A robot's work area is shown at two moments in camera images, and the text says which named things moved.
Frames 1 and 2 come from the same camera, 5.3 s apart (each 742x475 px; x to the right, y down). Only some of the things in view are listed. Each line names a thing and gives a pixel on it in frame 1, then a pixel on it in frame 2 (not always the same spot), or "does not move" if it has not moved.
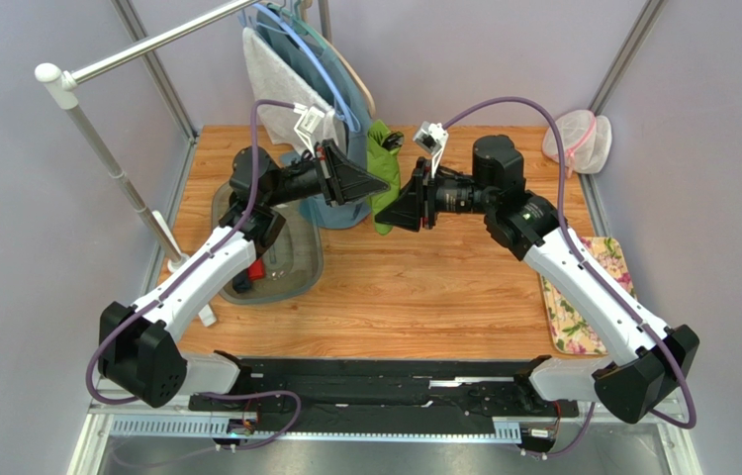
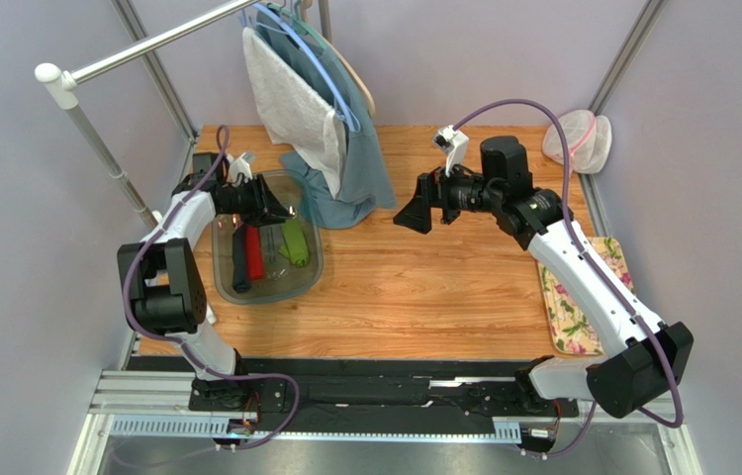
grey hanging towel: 275,80 does not move
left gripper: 340,180 to 266,209
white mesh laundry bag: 587,140 does not move
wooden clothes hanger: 306,6 does not move
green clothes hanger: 298,22 does not move
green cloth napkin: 385,164 to 295,244
